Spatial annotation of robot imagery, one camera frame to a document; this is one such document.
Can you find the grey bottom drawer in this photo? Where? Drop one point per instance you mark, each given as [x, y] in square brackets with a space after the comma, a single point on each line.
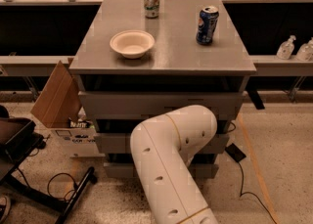
[127, 170]

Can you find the grey drawer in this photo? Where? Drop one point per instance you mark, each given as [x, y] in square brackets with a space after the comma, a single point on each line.
[140, 105]
[119, 143]
[127, 170]

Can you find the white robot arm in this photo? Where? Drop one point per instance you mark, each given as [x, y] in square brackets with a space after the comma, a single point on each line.
[162, 148]

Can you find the grey drawer cabinet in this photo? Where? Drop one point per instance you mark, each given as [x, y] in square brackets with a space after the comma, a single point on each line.
[177, 62]

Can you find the grey middle drawer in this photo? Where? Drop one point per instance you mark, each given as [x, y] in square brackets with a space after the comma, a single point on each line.
[119, 143]

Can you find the grey top drawer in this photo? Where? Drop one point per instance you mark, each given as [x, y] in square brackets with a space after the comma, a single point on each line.
[140, 105]

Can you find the white paper bowl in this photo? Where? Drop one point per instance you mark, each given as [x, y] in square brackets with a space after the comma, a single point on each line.
[132, 44]

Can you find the white printed cardboard box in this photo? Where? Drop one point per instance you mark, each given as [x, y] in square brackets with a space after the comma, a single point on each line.
[78, 140]

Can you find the blue pepsi can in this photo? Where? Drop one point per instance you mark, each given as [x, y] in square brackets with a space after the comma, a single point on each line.
[208, 18]

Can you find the brown cardboard flap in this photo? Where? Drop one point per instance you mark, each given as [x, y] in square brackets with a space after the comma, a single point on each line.
[58, 102]

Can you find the black power adapter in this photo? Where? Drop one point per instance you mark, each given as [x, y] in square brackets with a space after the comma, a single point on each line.
[235, 153]

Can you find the green white soda can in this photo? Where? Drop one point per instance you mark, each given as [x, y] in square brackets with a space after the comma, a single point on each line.
[151, 8]

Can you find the clear sanitizer bottle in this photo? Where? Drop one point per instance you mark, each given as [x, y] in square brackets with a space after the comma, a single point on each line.
[286, 48]
[305, 52]

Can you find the black cart stand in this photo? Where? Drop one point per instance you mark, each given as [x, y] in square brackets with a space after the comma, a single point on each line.
[29, 176]

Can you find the shoe tip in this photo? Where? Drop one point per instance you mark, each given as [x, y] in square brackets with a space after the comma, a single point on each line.
[5, 206]

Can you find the grey metal rail shelf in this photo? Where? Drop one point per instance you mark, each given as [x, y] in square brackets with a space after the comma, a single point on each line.
[43, 66]

